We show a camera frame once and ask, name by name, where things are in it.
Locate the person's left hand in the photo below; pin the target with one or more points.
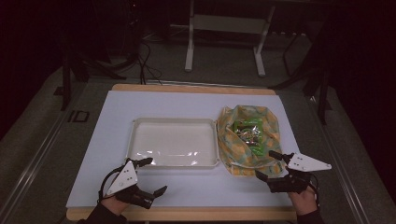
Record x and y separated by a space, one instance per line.
112 203

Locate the person's right hand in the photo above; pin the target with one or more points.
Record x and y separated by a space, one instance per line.
304 200

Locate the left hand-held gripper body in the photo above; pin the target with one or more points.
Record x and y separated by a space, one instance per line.
124 180

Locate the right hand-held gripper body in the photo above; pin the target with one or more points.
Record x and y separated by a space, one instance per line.
306 164

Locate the white table mat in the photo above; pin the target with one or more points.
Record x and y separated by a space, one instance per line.
186 186

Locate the white plastic tray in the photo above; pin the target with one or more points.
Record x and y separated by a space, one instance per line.
174 141

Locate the black metal stand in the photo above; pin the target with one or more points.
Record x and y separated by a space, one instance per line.
66 81
323 99

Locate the white metal stand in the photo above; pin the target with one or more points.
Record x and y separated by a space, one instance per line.
227 23

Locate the green snack packet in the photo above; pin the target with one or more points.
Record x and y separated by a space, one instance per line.
253 124

